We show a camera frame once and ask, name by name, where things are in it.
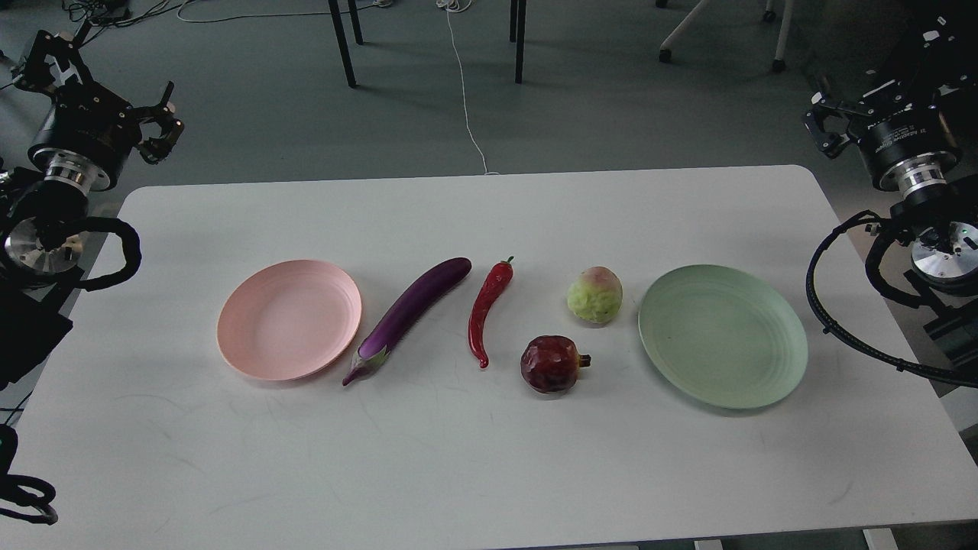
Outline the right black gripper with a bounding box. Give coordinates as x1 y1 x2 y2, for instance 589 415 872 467
804 74 963 192

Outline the black table leg right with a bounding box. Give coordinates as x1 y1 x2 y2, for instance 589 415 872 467
509 0 528 84

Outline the white office chair base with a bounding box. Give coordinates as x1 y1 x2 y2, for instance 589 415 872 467
657 1 798 74

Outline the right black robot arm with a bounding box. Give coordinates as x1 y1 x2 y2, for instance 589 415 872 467
803 76 977 387

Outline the pink plate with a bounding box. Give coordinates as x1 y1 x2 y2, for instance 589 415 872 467
216 260 363 380

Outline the purple eggplant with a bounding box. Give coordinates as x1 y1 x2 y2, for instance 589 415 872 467
342 257 472 387

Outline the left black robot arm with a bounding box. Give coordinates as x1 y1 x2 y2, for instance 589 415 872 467
2 77 184 387

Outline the dark red pomegranate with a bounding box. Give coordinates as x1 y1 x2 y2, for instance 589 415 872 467
520 335 591 394

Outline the white floor cable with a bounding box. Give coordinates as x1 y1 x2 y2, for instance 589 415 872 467
437 0 500 176

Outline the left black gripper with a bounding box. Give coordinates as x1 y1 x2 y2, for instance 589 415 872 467
29 82 185 191

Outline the black cable bundle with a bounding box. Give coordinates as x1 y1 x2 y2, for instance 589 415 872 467
63 0 184 27

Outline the green plate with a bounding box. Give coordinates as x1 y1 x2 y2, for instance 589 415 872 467
638 264 809 410

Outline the red chili pepper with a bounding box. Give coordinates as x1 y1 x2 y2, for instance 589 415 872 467
467 255 514 370

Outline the black table leg left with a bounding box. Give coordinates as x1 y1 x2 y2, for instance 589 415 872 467
327 0 364 89

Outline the black table leg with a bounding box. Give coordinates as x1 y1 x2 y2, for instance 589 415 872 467
509 0 528 84
327 0 364 89

